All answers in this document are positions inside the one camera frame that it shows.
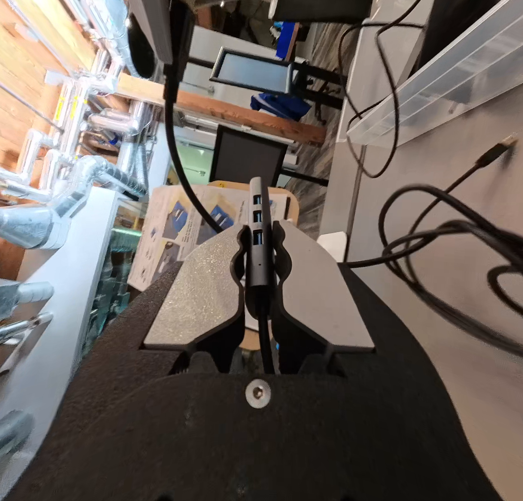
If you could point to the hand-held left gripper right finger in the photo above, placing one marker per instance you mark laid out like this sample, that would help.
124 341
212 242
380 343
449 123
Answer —
322 300

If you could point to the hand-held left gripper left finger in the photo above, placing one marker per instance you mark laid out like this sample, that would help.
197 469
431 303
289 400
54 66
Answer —
188 300

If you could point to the clear plastic bin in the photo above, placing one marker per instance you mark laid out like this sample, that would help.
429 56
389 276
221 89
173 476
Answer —
449 84

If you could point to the white stand base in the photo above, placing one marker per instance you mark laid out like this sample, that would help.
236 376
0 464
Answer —
333 243

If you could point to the printed instruction sheet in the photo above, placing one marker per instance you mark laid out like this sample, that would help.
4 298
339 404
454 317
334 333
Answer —
163 223

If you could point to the blue jacket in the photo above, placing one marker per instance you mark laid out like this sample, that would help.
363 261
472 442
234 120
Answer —
282 106

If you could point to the metal air duct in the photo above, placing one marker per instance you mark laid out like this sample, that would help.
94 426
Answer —
32 223

